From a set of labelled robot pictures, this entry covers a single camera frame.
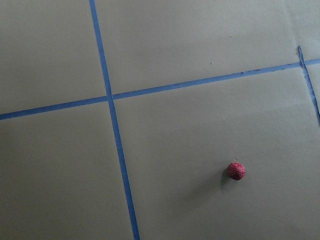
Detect red strawberry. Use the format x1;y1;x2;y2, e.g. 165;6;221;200
227;162;246;181

